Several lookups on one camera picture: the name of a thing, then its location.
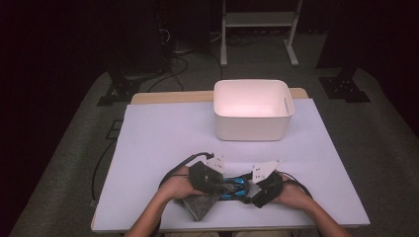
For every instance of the black stand with base plate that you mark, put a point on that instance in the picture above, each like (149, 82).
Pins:
(122, 90)
(344, 89)

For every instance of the person's right hand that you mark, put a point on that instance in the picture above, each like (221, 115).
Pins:
(293, 196)

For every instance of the black floor frame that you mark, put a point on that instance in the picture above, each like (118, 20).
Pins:
(113, 130)

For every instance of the blue toy car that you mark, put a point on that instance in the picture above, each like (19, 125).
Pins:
(237, 187)

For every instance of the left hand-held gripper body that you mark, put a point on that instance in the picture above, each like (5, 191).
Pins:
(204, 179)

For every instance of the grey cloth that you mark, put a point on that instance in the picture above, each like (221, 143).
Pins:
(199, 205)

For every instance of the white plastic storage bin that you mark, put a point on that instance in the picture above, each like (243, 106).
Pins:
(252, 126)

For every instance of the white metal stand frame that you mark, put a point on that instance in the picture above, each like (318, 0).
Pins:
(260, 19)

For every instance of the white table cover sheet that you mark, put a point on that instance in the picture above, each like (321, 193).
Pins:
(164, 131)

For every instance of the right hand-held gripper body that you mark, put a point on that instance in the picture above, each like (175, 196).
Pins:
(271, 191)

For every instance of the person's left hand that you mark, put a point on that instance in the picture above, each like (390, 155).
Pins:
(176, 186)

